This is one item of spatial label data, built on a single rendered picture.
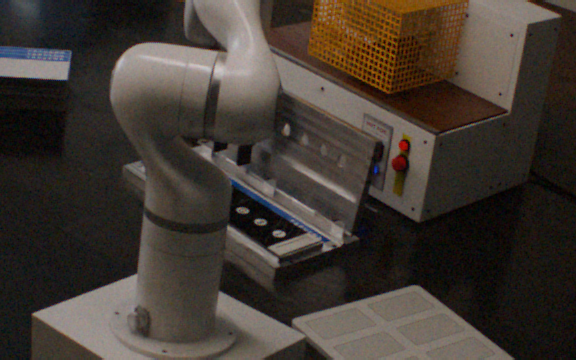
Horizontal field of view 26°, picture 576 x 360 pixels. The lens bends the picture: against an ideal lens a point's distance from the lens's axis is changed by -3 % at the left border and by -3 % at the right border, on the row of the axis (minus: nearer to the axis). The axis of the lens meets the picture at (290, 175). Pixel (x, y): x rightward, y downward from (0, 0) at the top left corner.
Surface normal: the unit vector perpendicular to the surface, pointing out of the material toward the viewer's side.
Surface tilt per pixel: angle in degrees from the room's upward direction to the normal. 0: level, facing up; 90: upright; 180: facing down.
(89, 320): 4
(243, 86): 51
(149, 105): 85
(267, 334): 4
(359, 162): 81
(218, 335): 4
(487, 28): 90
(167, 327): 86
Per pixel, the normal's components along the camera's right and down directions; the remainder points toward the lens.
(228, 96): -0.01, 0.00
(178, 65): 0.05, -0.45
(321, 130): -0.70, 0.07
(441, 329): 0.12, -0.89
